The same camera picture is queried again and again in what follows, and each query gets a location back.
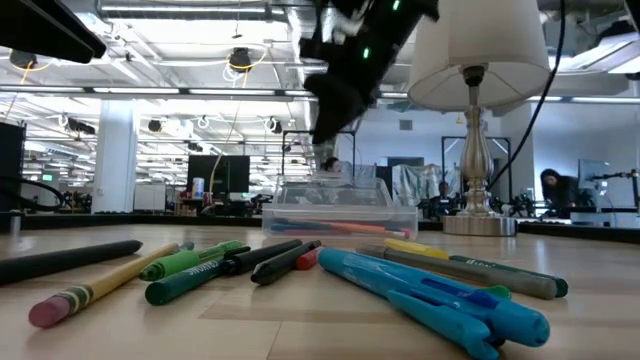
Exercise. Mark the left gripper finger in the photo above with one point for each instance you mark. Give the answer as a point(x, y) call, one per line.
point(50, 30)

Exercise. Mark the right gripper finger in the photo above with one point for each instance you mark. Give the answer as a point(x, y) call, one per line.
point(340, 105)

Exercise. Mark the clear plastic supply box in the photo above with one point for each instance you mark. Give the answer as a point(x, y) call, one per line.
point(340, 215)

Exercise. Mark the yellow highlighter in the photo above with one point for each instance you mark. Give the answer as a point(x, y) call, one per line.
point(415, 248)

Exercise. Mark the gray marker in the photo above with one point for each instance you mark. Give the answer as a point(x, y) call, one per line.
point(475, 274)

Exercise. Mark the light green marker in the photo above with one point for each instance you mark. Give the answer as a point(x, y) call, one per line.
point(175, 262)

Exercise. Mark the black pencil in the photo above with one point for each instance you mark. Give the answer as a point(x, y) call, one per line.
point(70, 260)

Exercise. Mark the yellow pencil pink eraser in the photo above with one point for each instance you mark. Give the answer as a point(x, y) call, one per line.
point(115, 280)

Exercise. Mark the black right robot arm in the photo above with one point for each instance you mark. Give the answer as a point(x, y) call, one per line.
point(410, 7)

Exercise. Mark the person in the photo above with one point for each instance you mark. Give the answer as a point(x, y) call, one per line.
point(443, 190)
point(560, 192)
point(331, 165)

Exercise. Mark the long ceiling light bar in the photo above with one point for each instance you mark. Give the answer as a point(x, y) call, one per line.
point(230, 92)

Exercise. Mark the translucent plastic sheet cover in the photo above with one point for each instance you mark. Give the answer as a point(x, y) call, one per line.
point(420, 185)

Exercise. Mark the white shade table lamp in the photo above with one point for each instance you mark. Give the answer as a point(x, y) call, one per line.
point(475, 50)

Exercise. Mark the black monitor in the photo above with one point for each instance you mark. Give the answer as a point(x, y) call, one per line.
point(217, 175)

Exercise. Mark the white column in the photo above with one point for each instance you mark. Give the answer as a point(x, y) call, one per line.
point(114, 160)

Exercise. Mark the short red marker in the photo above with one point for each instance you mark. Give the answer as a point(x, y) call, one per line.
point(307, 260)

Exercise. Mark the white canister blue label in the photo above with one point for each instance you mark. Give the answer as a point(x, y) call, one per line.
point(198, 189)

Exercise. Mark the teal highlighter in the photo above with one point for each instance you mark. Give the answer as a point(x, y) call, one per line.
point(380, 277)

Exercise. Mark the dark green pen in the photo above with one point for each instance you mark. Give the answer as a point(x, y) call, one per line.
point(187, 246)

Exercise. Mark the background black robot rig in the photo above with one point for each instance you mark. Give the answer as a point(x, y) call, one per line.
point(525, 205)

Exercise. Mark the bright computer monitor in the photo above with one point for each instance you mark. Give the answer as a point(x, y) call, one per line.
point(592, 172)

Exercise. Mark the black ceiling camera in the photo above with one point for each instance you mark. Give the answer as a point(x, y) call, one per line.
point(22, 59)
point(240, 59)

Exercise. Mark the black frame stand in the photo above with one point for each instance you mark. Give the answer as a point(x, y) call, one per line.
point(500, 138)

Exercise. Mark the silver metal post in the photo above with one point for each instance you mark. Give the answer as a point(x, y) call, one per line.
point(15, 225)

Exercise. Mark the black aluminium table frame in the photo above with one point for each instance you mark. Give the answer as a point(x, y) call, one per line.
point(125, 220)

